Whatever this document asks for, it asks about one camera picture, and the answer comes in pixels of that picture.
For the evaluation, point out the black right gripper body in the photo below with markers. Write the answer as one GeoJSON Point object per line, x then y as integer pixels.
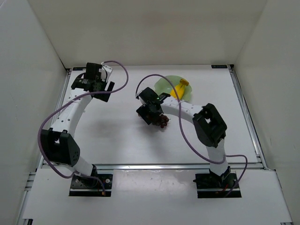
{"type": "Point", "coordinates": [145, 112]}

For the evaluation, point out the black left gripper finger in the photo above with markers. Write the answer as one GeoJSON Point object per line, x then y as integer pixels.
{"type": "Point", "coordinates": [110, 87]}
{"type": "Point", "coordinates": [103, 96]}

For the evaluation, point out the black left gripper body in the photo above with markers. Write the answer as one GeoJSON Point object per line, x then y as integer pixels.
{"type": "Point", "coordinates": [103, 94]}

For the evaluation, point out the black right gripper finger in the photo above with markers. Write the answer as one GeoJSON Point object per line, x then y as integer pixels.
{"type": "Point", "coordinates": [143, 111]}
{"type": "Point", "coordinates": [151, 119]}

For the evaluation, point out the dark red fake grapes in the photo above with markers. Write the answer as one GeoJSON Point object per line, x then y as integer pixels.
{"type": "Point", "coordinates": [160, 121]}

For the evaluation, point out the yellow fake banana bunch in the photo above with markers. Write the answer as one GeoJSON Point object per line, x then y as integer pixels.
{"type": "Point", "coordinates": [179, 90]}

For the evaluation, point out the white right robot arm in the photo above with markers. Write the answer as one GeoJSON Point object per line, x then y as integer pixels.
{"type": "Point", "coordinates": [209, 126]}

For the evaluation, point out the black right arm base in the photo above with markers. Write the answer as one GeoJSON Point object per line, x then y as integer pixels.
{"type": "Point", "coordinates": [208, 187]}

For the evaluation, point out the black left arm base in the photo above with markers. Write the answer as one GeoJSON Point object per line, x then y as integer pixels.
{"type": "Point", "coordinates": [86, 187]}

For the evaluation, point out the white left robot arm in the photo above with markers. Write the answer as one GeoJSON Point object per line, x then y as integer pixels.
{"type": "Point", "coordinates": [58, 141]}

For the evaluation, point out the green scalloped fruit bowl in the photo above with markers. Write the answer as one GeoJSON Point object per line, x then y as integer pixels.
{"type": "Point", "coordinates": [163, 86]}

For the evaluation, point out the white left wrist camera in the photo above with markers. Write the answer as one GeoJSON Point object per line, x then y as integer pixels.
{"type": "Point", "coordinates": [106, 69]}

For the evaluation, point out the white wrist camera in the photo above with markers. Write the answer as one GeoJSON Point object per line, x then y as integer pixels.
{"type": "Point", "coordinates": [138, 97]}
{"type": "Point", "coordinates": [106, 69]}

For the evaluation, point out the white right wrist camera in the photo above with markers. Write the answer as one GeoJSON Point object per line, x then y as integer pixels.
{"type": "Point", "coordinates": [138, 97]}

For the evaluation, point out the right aluminium side rail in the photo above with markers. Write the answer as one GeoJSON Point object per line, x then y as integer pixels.
{"type": "Point", "coordinates": [249, 121]}

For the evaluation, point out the front aluminium rail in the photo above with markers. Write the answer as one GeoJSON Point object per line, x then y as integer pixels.
{"type": "Point", "coordinates": [258, 165]}

